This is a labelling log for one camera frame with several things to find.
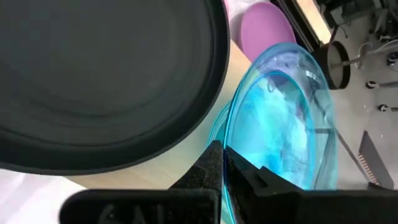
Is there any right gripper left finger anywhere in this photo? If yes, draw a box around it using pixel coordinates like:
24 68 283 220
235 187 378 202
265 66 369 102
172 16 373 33
58 139 224 224

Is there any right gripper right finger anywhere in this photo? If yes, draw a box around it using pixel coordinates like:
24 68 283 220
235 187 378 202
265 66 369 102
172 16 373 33
225 146 398 224

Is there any transparent cyan plate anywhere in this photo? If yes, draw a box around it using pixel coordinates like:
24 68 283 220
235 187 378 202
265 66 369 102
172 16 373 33
207 101 233 147
222 42 340 224

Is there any dark teal plate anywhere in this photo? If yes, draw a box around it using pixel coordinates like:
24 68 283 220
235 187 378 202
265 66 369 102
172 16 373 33
0 0 231 177

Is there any purple plate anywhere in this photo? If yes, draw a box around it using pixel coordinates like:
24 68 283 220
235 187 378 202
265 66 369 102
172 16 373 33
236 1 298 63

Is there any black office chair base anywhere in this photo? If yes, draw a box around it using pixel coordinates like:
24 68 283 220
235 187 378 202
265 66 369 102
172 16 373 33
365 79 398 113

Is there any light wooden side board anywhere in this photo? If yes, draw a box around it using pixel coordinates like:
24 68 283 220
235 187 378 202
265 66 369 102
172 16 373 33
295 0 333 44

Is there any black aluminium table frame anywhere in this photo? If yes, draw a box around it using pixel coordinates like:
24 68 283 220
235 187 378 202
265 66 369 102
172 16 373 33
270 0 318 52

